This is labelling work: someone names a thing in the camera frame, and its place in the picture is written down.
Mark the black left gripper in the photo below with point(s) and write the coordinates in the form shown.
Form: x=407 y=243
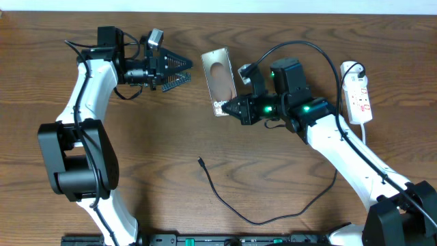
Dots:
x=157 y=65

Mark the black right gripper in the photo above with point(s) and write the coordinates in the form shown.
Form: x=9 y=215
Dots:
x=246 y=114

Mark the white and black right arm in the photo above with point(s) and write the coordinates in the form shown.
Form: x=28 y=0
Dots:
x=398 y=211

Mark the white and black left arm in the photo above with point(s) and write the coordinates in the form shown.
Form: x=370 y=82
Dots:
x=80 y=161

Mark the white USB charger plug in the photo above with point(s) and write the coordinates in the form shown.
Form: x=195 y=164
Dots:
x=353 y=81

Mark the white power strip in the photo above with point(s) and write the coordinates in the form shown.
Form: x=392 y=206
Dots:
x=357 y=101

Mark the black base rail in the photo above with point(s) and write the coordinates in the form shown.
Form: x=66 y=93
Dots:
x=293 y=239

